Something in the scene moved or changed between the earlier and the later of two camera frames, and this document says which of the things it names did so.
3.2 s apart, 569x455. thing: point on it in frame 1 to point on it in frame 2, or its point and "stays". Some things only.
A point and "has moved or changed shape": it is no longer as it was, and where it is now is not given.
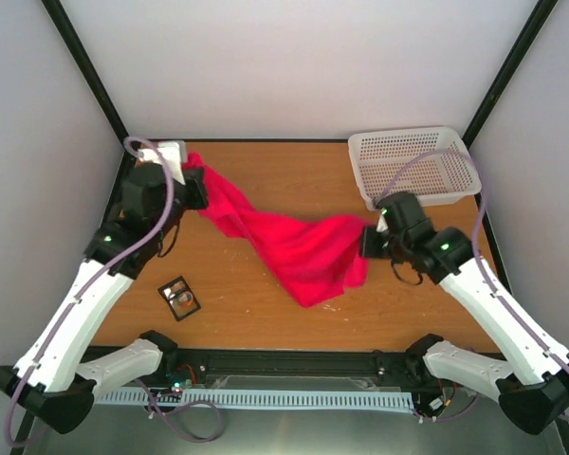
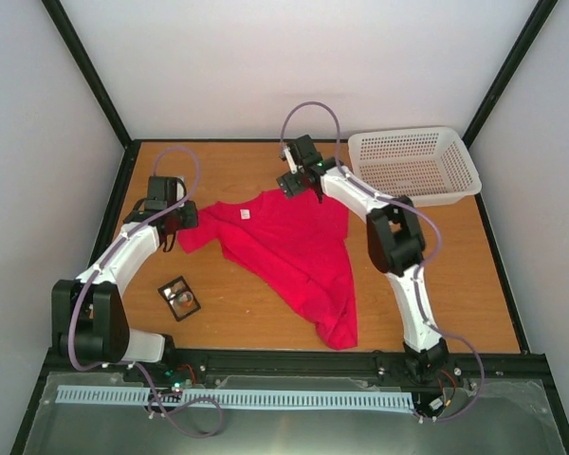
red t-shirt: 309,257 has moved or changed shape
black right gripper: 369,248 to 287,187
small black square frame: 179,299 stays
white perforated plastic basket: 431,162 stays
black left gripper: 192,176 to 191,218
